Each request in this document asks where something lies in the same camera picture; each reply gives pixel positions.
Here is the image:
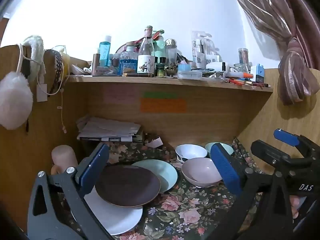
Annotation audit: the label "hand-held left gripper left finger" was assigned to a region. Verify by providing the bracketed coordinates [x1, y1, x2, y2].
[27, 142, 114, 240]

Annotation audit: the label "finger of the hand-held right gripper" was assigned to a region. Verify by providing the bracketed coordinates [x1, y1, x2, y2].
[251, 140, 290, 167]
[274, 129, 304, 148]

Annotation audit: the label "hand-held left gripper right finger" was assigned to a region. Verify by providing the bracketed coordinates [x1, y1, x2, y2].
[210, 142, 294, 240]

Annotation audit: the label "mint green bowl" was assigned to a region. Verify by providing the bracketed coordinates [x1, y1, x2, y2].
[205, 142, 234, 157]

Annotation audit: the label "pink bowl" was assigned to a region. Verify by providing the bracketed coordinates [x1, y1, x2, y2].
[181, 157, 223, 188]

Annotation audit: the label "white bowl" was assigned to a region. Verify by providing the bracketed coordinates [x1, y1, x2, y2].
[175, 144, 208, 162]

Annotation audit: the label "dark brown plate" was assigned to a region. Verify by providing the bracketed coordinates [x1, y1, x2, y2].
[95, 165, 161, 208]

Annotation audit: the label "white plate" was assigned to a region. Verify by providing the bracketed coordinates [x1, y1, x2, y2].
[71, 187, 143, 235]

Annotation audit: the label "mint green plate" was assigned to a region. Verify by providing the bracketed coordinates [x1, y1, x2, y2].
[131, 159, 178, 193]

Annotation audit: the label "person's right hand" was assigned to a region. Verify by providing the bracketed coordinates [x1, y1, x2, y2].
[291, 196, 302, 219]

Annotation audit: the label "pink mug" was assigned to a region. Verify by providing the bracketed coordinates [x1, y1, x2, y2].
[51, 145, 78, 175]

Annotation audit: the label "stack of papers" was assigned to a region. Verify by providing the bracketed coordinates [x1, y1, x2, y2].
[76, 116, 143, 143]

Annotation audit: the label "floral tablecloth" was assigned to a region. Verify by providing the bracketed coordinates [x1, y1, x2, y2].
[67, 137, 265, 240]

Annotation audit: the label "loose red pencils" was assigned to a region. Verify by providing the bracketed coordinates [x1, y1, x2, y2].
[225, 77, 272, 88]

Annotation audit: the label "pink sticky note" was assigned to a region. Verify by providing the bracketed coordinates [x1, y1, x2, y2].
[103, 92, 136, 103]

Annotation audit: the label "blue and white gadget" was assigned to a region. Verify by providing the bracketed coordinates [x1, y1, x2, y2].
[250, 65, 265, 83]

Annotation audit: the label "white charger plug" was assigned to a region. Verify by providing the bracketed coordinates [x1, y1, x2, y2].
[37, 84, 48, 102]

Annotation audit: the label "glass jar of pencils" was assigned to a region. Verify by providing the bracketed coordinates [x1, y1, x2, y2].
[237, 48, 250, 73]

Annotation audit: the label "green sticky note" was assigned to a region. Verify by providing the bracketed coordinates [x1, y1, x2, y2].
[143, 92, 178, 99]

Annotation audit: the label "striped pink curtain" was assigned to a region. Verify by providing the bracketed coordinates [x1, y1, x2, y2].
[226, 0, 320, 106]

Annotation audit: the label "clear plastic box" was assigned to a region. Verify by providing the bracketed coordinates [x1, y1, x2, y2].
[177, 70, 203, 80]

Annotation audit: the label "dark braided headband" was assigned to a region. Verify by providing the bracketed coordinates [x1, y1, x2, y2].
[44, 50, 63, 96]

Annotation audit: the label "white fluffy earmuffs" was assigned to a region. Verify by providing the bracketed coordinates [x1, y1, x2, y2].
[0, 35, 47, 130]

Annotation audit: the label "square glass blue liquid bottle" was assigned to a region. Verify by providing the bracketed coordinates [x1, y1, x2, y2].
[119, 42, 139, 77]

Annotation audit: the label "tall blue liquid bottle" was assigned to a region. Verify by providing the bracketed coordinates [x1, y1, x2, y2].
[99, 35, 112, 67]

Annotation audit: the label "small dark glass jar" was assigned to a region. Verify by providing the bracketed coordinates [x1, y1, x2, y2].
[155, 57, 167, 77]

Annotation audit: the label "clear labelled wine bottle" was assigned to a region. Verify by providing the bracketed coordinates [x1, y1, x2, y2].
[137, 26, 156, 78]

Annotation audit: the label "white hanging product packages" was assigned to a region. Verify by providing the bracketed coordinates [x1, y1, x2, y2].
[191, 31, 216, 70]

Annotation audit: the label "clear bottle silver cap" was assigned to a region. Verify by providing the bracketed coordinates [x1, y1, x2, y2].
[165, 39, 178, 67]

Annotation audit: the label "mint green pump bottle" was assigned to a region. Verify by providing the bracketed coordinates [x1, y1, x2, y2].
[152, 29, 166, 65]

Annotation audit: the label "white earphone cable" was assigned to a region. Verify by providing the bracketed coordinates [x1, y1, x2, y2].
[37, 45, 69, 133]

